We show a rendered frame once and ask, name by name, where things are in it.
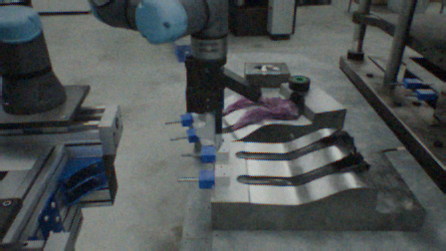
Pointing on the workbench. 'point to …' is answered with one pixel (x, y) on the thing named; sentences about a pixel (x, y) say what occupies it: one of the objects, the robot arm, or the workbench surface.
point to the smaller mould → (267, 74)
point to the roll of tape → (299, 83)
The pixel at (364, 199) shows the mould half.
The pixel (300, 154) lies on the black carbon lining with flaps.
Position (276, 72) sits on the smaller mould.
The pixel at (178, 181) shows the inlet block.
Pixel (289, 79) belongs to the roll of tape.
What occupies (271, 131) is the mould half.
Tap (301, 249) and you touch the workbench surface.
